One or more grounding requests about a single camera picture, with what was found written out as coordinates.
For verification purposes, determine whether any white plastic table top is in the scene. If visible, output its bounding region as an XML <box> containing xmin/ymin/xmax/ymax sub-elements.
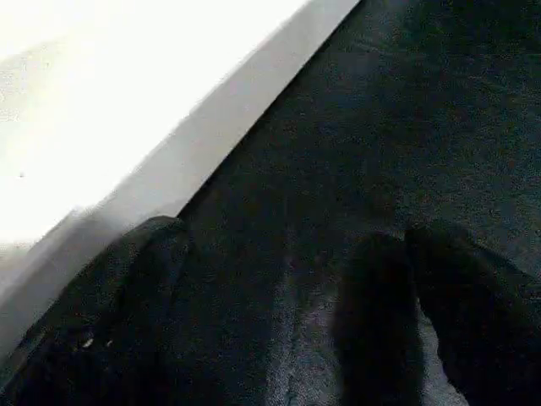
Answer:
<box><xmin>0</xmin><ymin>0</ymin><xmax>363</xmax><ymax>354</ymax></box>

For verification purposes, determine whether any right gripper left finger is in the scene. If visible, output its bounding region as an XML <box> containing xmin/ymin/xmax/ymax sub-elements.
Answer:
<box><xmin>0</xmin><ymin>215</ymin><xmax>192</xmax><ymax>406</ymax></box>

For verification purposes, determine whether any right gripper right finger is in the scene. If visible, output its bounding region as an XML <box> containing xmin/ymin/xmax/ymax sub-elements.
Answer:
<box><xmin>405</xmin><ymin>222</ymin><xmax>541</xmax><ymax>406</ymax></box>

